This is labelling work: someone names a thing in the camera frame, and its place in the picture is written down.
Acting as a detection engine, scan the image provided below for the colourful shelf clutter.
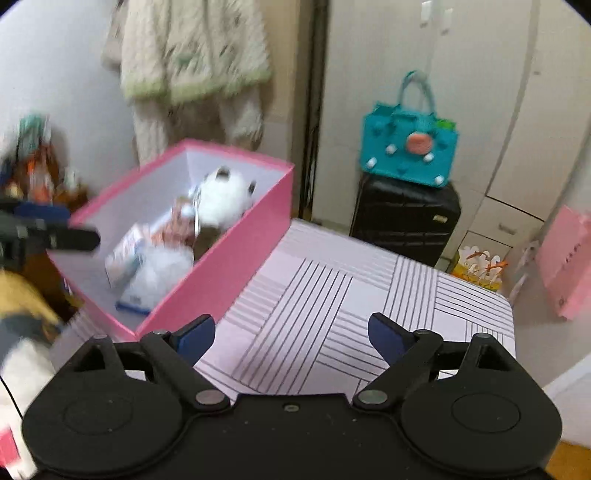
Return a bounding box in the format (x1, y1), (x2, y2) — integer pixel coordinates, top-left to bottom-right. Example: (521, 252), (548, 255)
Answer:
(0, 113), (90, 206)

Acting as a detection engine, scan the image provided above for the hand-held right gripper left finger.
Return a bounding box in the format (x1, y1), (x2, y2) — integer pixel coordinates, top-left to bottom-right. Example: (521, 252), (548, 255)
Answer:
(69, 315), (232, 411)

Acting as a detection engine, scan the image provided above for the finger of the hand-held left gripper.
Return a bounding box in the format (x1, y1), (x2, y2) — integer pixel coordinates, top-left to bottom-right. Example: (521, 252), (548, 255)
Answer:
(44, 226), (101, 253)
(13, 203), (71, 221)

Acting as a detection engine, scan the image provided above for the small white tissue pack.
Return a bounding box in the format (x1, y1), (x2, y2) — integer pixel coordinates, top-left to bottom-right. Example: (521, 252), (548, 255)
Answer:
(104, 223), (155, 287)

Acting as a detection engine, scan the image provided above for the cream knit cardigan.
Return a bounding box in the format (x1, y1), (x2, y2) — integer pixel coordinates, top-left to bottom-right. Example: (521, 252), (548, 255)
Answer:
(102, 0), (274, 104)

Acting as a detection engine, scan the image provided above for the cream fluffy robe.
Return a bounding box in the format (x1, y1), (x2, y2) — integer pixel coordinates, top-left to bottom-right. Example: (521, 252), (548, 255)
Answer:
(131, 88), (266, 164)

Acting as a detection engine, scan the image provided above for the clear plastic bag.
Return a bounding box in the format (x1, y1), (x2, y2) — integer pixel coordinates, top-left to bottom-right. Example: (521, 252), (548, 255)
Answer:
(508, 240), (541, 305)

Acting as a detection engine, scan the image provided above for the teal felt tote bag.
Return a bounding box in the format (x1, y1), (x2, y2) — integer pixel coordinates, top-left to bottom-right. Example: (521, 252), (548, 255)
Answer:
(360, 70), (460, 188)

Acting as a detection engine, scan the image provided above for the pink paper bag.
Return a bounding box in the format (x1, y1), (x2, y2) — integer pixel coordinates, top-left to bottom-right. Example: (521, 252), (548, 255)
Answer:
(536, 205), (591, 321)

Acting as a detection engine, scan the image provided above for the beige wardrobe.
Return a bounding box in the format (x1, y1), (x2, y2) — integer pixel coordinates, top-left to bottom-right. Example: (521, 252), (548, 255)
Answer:
(295, 0), (585, 278)

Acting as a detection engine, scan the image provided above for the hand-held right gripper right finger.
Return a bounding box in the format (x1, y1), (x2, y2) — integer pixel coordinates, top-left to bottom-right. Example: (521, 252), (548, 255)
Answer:
(353, 312), (515, 411)

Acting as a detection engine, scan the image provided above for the black suitcase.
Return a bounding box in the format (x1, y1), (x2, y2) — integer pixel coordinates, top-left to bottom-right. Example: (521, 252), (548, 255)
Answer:
(348, 173), (462, 268)

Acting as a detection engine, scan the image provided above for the large white tissue pack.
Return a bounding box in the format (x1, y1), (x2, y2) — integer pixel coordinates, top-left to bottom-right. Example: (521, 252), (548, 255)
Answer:
(115, 277), (160, 315)

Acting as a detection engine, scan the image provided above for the pink knit scarf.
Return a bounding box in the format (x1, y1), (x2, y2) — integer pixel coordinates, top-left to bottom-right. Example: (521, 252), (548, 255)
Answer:
(152, 196), (199, 247)

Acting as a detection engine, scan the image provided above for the pink cardboard box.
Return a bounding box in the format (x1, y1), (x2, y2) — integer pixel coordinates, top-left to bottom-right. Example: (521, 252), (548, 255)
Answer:
(46, 138), (295, 343)

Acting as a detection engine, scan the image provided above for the striped tablecloth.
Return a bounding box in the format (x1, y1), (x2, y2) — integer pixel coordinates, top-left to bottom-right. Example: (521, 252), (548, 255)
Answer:
(51, 218), (515, 397)

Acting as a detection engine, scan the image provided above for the white plush cat toy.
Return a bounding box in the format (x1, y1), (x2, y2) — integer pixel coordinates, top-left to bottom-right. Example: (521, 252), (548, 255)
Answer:
(191, 167), (258, 232)

